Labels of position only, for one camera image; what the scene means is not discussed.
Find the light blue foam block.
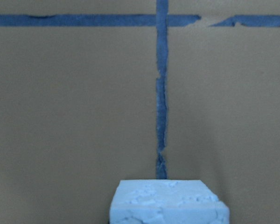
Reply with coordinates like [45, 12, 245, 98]
[109, 180, 230, 224]

